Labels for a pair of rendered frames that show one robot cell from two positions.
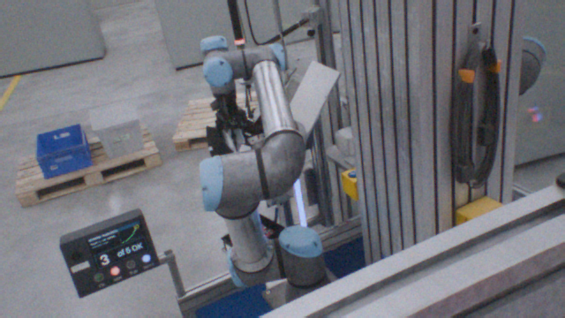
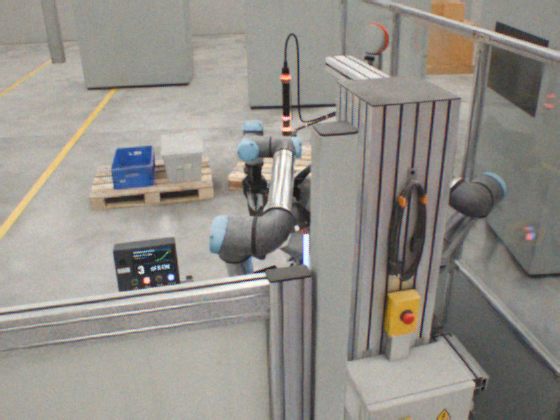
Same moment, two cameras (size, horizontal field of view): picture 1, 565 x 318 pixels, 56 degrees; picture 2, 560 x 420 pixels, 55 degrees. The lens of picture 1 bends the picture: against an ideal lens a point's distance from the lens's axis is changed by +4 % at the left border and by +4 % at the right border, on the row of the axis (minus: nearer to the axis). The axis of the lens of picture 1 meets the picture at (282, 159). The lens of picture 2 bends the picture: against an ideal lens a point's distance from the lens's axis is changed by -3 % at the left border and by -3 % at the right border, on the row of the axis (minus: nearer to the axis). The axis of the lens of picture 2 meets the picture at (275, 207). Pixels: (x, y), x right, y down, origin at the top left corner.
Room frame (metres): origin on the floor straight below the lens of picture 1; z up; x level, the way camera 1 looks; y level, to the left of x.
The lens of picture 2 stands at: (-0.43, -0.23, 2.42)
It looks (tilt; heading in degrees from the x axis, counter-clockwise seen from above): 27 degrees down; 9
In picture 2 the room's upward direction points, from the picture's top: 1 degrees counter-clockwise
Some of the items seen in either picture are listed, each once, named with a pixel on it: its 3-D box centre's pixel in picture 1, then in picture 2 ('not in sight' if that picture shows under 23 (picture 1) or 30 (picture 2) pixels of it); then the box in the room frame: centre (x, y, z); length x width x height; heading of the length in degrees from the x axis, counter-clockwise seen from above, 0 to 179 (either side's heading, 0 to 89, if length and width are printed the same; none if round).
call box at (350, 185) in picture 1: (365, 181); not in sight; (1.80, -0.32, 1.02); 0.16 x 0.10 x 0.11; 111
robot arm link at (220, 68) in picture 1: (223, 67); (254, 147); (1.36, 0.11, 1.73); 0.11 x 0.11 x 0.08; 2
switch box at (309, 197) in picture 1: (314, 181); not in sight; (2.36, -0.15, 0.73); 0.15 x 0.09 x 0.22; 111
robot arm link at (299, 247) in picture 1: (299, 253); not in sight; (1.18, 0.00, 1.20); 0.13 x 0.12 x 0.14; 92
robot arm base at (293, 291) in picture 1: (307, 283); not in sight; (1.18, -0.01, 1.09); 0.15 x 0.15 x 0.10
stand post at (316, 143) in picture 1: (326, 213); not in sight; (2.28, -0.18, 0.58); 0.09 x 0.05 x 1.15; 21
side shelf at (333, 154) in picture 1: (357, 156); not in sight; (2.34, -0.39, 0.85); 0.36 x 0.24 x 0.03; 21
